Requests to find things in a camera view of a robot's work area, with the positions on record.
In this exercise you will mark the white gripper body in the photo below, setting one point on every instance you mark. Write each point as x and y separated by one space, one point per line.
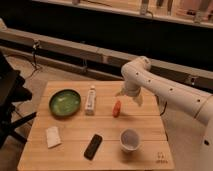
131 93

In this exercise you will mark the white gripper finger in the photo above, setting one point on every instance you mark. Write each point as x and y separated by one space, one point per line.
120 93
139 100

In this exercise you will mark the red pepper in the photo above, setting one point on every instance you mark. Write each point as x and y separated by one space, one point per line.
116 109

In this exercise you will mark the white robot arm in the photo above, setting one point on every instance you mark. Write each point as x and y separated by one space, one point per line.
197 103

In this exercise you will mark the white sponge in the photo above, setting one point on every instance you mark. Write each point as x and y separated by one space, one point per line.
53 137

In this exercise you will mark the white tube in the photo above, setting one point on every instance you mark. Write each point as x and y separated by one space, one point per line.
90 101

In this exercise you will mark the white paper cup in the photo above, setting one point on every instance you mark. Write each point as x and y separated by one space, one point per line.
129 140

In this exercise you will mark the green bowl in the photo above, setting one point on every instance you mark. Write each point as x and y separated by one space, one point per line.
65 103

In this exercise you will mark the black remote control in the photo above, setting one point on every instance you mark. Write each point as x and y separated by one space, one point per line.
93 147

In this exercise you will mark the wooden folding table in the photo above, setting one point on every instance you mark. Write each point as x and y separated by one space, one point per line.
77 131

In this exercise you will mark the black chair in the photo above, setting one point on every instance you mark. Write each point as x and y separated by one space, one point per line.
11 90

